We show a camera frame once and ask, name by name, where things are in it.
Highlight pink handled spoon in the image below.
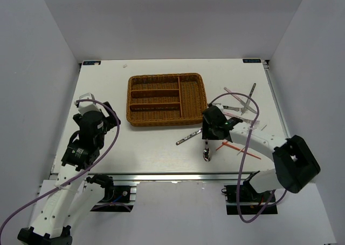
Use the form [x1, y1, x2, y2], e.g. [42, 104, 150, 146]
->
[203, 144, 211, 162]

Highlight dark patterned handle spoon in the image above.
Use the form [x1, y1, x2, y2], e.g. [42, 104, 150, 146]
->
[176, 128, 202, 146]

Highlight orange chopstick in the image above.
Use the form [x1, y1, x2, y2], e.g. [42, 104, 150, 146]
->
[216, 141, 233, 151]
[222, 142, 261, 160]

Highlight dark handled knife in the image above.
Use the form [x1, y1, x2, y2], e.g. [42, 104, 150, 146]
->
[241, 83, 256, 115]

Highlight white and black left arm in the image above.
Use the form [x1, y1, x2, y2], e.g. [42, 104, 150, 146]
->
[17, 98, 121, 244]

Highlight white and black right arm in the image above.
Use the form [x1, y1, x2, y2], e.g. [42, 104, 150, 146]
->
[202, 105, 321, 202]

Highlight brown wicker cutlery basket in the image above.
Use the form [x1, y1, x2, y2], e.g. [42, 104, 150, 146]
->
[126, 73, 207, 127]

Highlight left blue table label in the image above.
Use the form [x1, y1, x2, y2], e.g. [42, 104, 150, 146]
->
[82, 60, 101, 66]

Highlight blue table label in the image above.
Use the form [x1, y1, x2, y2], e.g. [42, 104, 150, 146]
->
[242, 58, 262, 63]
[82, 60, 101, 66]

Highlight right blue table label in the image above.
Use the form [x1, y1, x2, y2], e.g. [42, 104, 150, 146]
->
[242, 58, 262, 63]

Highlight pink handled fork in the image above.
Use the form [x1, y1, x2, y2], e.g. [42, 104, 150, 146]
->
[223, 112, 260, 126]

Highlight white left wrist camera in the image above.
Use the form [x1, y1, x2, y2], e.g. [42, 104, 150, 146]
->
[74, 93, 100, 115]

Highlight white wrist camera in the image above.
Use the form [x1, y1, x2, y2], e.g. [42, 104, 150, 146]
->
[212, 103, 224, 112]
[74, 93, 100, 115]

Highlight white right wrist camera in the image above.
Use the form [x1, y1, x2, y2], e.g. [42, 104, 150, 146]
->
[212, 103, 224, 112]

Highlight dark handled fork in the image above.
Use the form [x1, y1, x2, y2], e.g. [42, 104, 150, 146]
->
[223, 105, 247, 114]

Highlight pink handled knife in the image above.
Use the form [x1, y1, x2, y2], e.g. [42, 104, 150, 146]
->
[233, 95, 257, 114]

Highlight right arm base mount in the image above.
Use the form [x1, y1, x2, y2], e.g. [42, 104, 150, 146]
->
[221, 185, 278, 215]

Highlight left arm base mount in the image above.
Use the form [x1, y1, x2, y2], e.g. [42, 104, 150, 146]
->
[85, 174, 136, 212]

